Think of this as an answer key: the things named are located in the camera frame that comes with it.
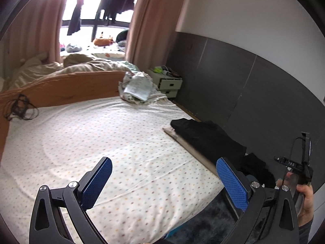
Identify black long-sleeve jacket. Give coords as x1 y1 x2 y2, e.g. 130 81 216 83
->
170 118 275 188

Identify dark hanging clothes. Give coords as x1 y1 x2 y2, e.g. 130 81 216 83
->
67 0 134 36

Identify person's right hand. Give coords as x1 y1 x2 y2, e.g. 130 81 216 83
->
296 184 314 227

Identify beige folded cloth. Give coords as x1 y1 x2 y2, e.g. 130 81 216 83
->
163 127 218 176

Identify floral white bed sheet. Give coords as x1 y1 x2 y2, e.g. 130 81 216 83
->
1 97 223 243

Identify orange-brown blanket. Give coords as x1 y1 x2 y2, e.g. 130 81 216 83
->
1 71 125 153

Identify crumpled patterned white cloth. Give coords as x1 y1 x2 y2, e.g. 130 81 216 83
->
118 72 168 105

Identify white bedside drawer cabinet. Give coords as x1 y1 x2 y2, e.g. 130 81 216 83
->
146 69 182 98

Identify orange plush toy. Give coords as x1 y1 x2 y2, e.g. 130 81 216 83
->
93 38 114 47

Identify pink left curtain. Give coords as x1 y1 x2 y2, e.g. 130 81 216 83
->
5 0 66 68

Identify pink curtain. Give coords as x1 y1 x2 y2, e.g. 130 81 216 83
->
5 0 66 68
125 0 184 71

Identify pink right curtain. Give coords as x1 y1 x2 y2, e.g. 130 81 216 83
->
125 0 184 71

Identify black cable bundle with charger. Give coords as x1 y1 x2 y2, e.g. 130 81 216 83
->
3 94 39 121

